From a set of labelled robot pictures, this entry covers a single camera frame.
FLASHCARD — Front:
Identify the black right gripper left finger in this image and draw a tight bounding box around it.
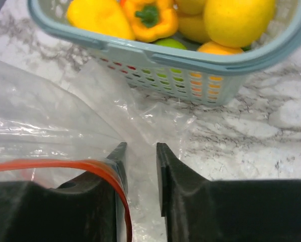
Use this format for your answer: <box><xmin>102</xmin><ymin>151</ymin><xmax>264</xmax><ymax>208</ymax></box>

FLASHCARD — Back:
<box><xmin>0</xmin><ymin>142</ymin><xmax>128</xmax><ymax>241</ymax></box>

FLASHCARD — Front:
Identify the yellow apple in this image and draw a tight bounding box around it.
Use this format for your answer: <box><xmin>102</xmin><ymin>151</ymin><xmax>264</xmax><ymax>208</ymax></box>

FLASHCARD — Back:
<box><xmin>203</xmin><ymin>0</ymin><xmax>276</xmax><ymax>47</ymax></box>

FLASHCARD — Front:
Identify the large yellow bell pepper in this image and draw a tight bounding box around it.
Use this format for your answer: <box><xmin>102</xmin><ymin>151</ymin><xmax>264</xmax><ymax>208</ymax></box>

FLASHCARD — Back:
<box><xmin>66</xmin><ymin>0</ymin><xmax>135</xmax><ymax>40</ymax></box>

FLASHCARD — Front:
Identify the small yellow bell pepper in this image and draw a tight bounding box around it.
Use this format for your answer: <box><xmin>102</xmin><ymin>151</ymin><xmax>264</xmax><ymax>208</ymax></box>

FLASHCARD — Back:
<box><xmin>120</xmin><ymin>0</ymin><xmax>178</xmax><ymax>43</ymax></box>

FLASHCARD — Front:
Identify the orange yellow peach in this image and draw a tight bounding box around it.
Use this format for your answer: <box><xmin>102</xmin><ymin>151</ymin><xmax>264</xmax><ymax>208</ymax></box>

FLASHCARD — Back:
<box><xmin>197</xmin><ymin>41</ymin><xmax>244</xmax><ymax>55</ymax></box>

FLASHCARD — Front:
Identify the green lime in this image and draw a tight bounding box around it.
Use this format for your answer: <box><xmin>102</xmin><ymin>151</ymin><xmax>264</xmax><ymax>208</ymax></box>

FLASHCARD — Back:
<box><xmin>153</xmin><ymin>38</ymin><xmax>187</xmax><ymax>50</ymax></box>

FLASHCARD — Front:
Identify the clear zip top bag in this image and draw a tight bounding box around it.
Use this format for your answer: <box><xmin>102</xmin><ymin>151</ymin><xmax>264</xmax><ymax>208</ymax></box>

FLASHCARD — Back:
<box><xmin>0</xmin><ymin>61</ymin><xmax>196</xmax><ymax>241</ymax></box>

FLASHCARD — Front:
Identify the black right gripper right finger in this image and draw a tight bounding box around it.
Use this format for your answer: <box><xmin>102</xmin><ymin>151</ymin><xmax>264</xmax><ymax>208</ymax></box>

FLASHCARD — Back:
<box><xmin>156</xmin><ymin>143</ymin><xmax>301</xmax><ymax>241</ymax></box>

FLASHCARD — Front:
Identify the light blue plastic basket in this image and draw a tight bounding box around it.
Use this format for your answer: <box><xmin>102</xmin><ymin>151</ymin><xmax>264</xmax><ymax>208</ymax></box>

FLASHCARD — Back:
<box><xmin>28</xmin><ymin>1</ymin><xmax>301</xmax><ymax>106</ymax></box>

